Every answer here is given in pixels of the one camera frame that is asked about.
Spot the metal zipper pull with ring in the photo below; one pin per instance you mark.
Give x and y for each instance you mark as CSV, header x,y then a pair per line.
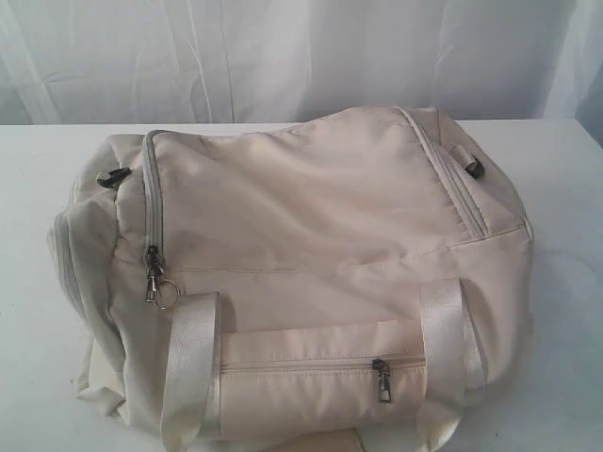
x,y
161,291

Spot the beige duffel bag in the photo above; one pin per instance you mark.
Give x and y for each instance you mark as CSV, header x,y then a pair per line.
x,y
301,255

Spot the front pocket zipper pull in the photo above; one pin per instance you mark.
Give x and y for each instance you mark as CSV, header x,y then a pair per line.
x,y
383,370

